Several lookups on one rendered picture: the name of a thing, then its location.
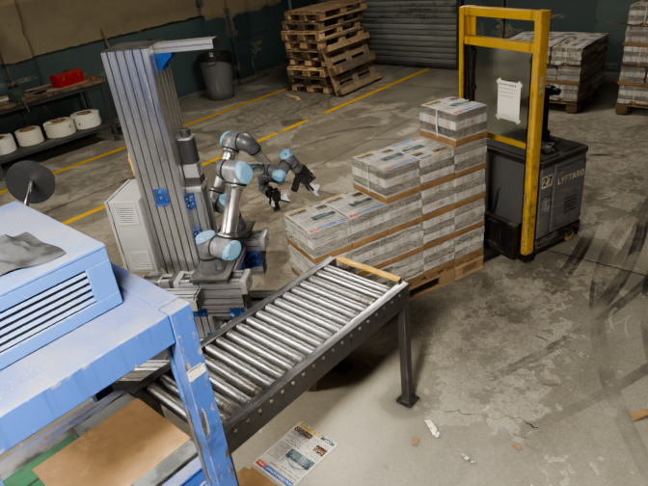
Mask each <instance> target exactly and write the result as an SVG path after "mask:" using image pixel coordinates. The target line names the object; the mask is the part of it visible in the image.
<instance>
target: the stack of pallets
mask: <svg viewBox="0 0 648 486"><path fill-rule="evenodd" d="M354 4H357V5H358V9H354V10H350V9H353V8H352V5H354ZM364 9H367V6H366V0H359V1H356V0H330V1H326V2H322V3H318V4H314V5H310V6H306V7H303V8H299V9H295V10H290V11H286V12H283V13H284V17H285V20H284V21H282V25H283V30H282V31H281V35H282V41H284V43H285V50H286V54H287V56H286V57H287V58H289V60H290V66H288V67H286V69H287V75H288V80H289V84H291V86H292V91H293V92H298V91H301V90H303V89H305V88H307V93H311V94H313V93H316V92H318V91H320V90H323V94H324V95H329V94H331V93H333V92H334V89H333V86H332V83H331V77H329V74H328V71H327V66H325V60H324V57H322V54H321V51H320V48H322V47H325V46H327V45H330V44H333V43H336V42H339V41H343V40H346V39H349V38H352V37H355V36H349V33H352V32H355V35H356V36H358V35H360V34H362V33H363V32H364V29H365V28H364V27H361V26H360V18H363V17H362V11H363V10H364ZM295 14H298V15H299V16H296V17H295V16H294V15H295ZM348 14H353V18H351V19H350V18H347V15H348ZM350 22H351V27H344V24H347V23H350ZM292 24H297V25H296V26H293V27H292ZM291 35H294V36H291ZM294 43H298V44H294ZM296 52H298V53H296ZM298 78H299V79H298Z"/></svg>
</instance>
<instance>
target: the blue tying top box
mask: <svg viewBox="0 0 648 486"><path fill-rule="evenodd" d="M25 231H27V232H29V233H31V234H33V235H34V236H36V237H37V239H38V240H40V241H42V242H44V243H47V244H51V245H55V246H58V247H60V248H62V249H63V250H64V251H65V252H66V254H65V255H64V256H61V257H59V258H56V259H54V260H52V261H49V262H46V263H44V264H40V265H36V266H32V267H27V268H17V269H14V270H11V271H9V272H7V273H5V274H3V275H1V276H0V369H2V368H4V367H6V366H7V365H10V364H12V363H14V362H16V361H17V360H19V359H21V358H23V357H25V356H26V355H28V354H30V353H32V352H34V351H35V350H37V349H39V348H41V347H43V346H44V345H45V344H47V343H49V342H51V341H53V340H54V339H56V338H59V337H61V336H63V335H64V334H66V333H68V332H70V331H72V330H73V329H75V328H77V327H79V326H81V325H82V324H84V323H86V322H88V321H90V320H92V319H93V318H95V317H97V316H99V315H101V314H102V313H104V312H106V311H108V310H110V309H111V308H113V307H115V306H117V305H119V304H120V303H122V297H121V294H120V291H119V288H118V285H117V282H116V279H115V276H114V273H113V270H112V267H111V264H110V261H109V259H108V258H109V257H108V255H107V252H106V249H105V245H104V244H103V243H101V242H99V241H97V240H95V239H93V238H91V237H90V236H88V235H86V234H84V233H82V232H80V231H78V230H76V229H73V228H71V227H69V226H67V225H65V224H63V223H61V222H59V221H57V220H55V219H52V218H50V217H48V216H46V215H44V214H42V213H40V212H38V211H37V210H35V209H33V208H31V207H29V206H27V205H25V204H23V203H21V202H18V201H15V202H11V203H8V204H5V205H3V206H0V235H4V234H7V235H9V236H16V235H19V234H21V233H23V232H25Z"/></svg>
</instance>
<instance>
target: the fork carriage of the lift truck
mask: <svg viewBox="0 0 648 486"><path fill-rule="evenodd" d="M484 214H485V215H484V216H485V217H484V220H485V223H484V228H485V231H484V233H483V234H484V237H483V239H484V242H483V245H484V246H485V247H487V248H489V247H492V248H494V249H496V250H498V251H499V254H501V255H503V256H505V257H508V258H510V259H512V260H513V259H514V258H517V249H518V232H519V224H517V223H514V222H512V221H510V220H508V219H505V218H503V217H501V216H499V215H497V214H495V213H493V212H490V211H488V210H486V209H485V212H484Z"/></svg>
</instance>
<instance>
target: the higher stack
mask: <svg viewBox="0 0 648 486"><path fill-rule="evenodd" d="M486 115H487V105H486V104H483V103H479V102H475V101H469V100H466V99H463V98H459V97H455V96H448V97H444V98H441V99H437V100H434V101H430V102H427V103H424V104H421V105H420V115H419V119H420V130H423V131H426V132H429V133H433V134H436V135H437V137H438V135H439V136H442V137H445V138H448V139H451V140H454V141H457V140H460V139H463V138H466V137H469V136H472V135H474V134H477V133H480V132H483V131H486V129H487V127H488V126H487V125H488V124H487V120H486V117H487V116H486ZM421 138H425V139H428V140H430V141H433V142H437V144H442V145H445V146H447V147H450V148H452V149H454V156H453V158H454V159H453V160H454V162H453V165H454V172H455V174H456V173H458V172H461V171H464V170H467V169H468V168H471V167H474V166H477V165H479V164H482V163H485V162H486V153H487V145H486V144H487V143H486V142H487V141H486V140H487V139H486V138H484V137H483V138H480V139H478V140H475V141H472V142H469V143H466V144H464V145H461V146H458V147H454V146H451V145H448V144H445V143H442V142H439V141H436V140H433V139H430V138H427V137H424V136H421ZM453 180H454V185H453V186H454V188H453V189H454V190H453V192H454V193H453V194H455V203H459V202H461V201H463V200H466V199H468V198H471V197H473V196H476V195H479V194H481V193H484V192H485V187H486V186H485V185H486V184H485V169H481V170H479V171H476V172H473V173H471V174H468V175H463V176H461V177H458V178H455V179H453ZM484 200H485V199H484V198H482V199H480V200H477V201H475V202H471V203H468V204H466V205H463V206H461V207H458V208H454V210H455V214H454V215H455V217H454V225H455V226H454V227H455V231H458V230H462V229H464V228H467V227H469V226H472V225H474V224H476V223H479V222H481V221H483V220H484V217H485V216H484V215H485V214H484V212H485V201H484ZM484 231H485V228H484V226H481V227H479V228H477V229H473V230H470V231H468V232H466V233H463V234H461V235H459V236H456V237H454V238H453V240H454V245H455V246H454V247H455V248H454V249H455V250H454V253H455V255H454V258H455V260H456V259H457V258H459V257H462V256H464V255H467V254H469V253H471V252H474V251H476V250H478V249H480V248H483V246H484V245H483V242H484V239H483V237H484V234H483V233H484ZM454 268H455V270H454V271H455V278H454V279H455V281H456V280H458V279H461V278H463V277H465V276H467V275H469V274H470V273H473V272H475V271H477V270H479V269H481V268H483V252H482V253H480V254H478V255H476V256H472V257H470V258H468V259H465V260H463V261H461V262H459V263H457V264H454Z"/></svg>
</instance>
